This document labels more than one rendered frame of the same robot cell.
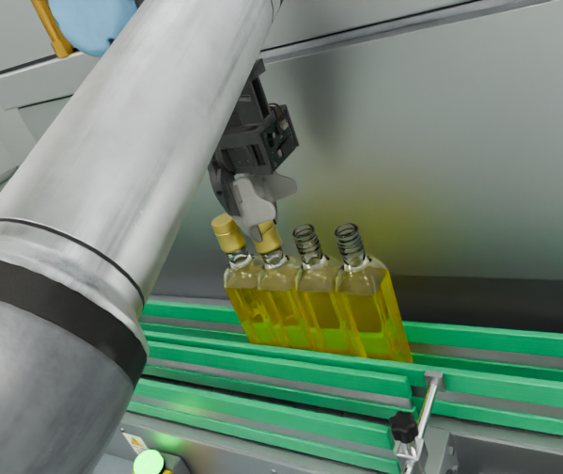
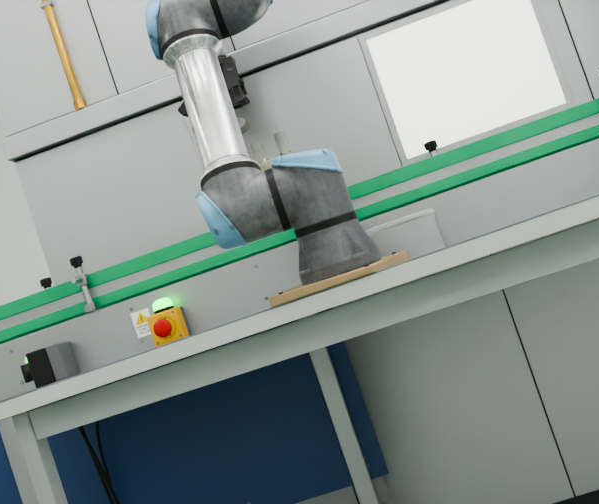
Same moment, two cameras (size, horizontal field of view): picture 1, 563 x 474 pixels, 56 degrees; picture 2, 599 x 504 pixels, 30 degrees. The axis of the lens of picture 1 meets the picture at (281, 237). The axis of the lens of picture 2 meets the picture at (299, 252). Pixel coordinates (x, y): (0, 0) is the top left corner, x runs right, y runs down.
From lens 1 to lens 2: 2.26 m
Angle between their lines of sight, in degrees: 43
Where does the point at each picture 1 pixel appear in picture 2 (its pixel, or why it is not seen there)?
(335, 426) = not seen: hidden behind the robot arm
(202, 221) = (164, 217)
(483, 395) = (360, 195)
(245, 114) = (229, 76)
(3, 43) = (24, 113)
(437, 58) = (308, 69)
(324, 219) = not seen: hidden behind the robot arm
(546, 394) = (385, 179)
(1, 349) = not seen: outside the picture
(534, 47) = (345, 58)
